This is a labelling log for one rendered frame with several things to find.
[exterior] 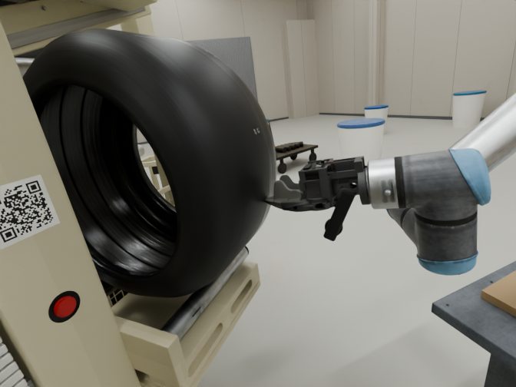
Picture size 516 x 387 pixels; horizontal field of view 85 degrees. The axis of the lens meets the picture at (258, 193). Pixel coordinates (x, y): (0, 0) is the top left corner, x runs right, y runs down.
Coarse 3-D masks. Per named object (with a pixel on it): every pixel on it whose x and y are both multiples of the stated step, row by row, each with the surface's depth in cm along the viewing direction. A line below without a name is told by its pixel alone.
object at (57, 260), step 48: (0, 48) 34; (0, 96) 35; (0, 144) 35; (48, 192) 40; (48, 240) 40; (0, 288) 35; (48, 288) 40; (96, 288) 47; (48, 336) 41; (96, 336) 47; (48, 384) 41; (96, 384) 48
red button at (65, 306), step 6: (60, 300) 42; (66, 300) 42; (72, 300) 43; (54, 306) 41; (60, 306) 41; (66, 306) 42; (72, 306) 43; (54, 312) 41; (60, 312) 41; (66, 312) 42; (72, 312) 43
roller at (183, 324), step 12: (240, 252) 78; (240, 264) 77; (228, 276) 71; (204, 288) 64; (216, 288) 66; (192, 300) 61; (204, 300) 62; (180, 312) 58; (192, 312) 59; (168, 324) 55; (180, 324) 56; (192, 324) 58; (180, 336) 55
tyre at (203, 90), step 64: (64, 64) 46; (128, 64) 43; (192, 64) 49; (64, 128) 73; (128, 128) 83; (192, 128) 43; (128, 192) 90; (192, 192) 45; (256, 192) 55; (128, 256) 78; (192, 256) 51
